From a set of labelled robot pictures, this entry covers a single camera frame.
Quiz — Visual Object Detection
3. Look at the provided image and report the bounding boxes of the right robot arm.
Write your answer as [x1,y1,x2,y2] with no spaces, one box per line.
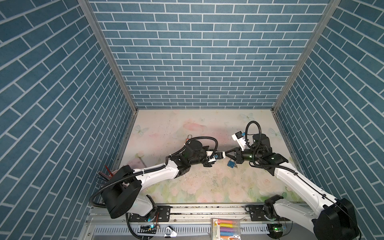
[232,132,362,240]

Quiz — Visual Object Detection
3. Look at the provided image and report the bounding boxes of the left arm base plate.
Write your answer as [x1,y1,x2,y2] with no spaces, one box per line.
[129,206,171,223]

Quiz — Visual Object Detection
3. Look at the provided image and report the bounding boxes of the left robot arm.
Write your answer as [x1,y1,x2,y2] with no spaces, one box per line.
[89,137,227,222]

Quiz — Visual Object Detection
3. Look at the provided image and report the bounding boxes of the aluminium front rail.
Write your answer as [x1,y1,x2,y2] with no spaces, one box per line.
[87,200,318,225]

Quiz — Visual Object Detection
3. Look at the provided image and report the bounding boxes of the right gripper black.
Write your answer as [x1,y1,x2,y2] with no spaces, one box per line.
[224,145,262,164]

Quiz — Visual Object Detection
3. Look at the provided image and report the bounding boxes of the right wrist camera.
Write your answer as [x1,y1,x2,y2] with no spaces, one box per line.
[232,131,247,151]

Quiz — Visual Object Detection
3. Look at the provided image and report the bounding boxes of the metal binder clip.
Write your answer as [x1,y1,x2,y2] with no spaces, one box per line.
[165,226,178,238]

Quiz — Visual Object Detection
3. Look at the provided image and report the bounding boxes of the blue padlock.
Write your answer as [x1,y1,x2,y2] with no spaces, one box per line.
[227,160,238,169]

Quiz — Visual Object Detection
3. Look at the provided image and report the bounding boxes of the marker pack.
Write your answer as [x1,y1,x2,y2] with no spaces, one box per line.
[211,218,242,240]

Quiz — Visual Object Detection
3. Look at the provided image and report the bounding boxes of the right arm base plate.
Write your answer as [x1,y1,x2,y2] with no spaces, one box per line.
[245,204,289,222]

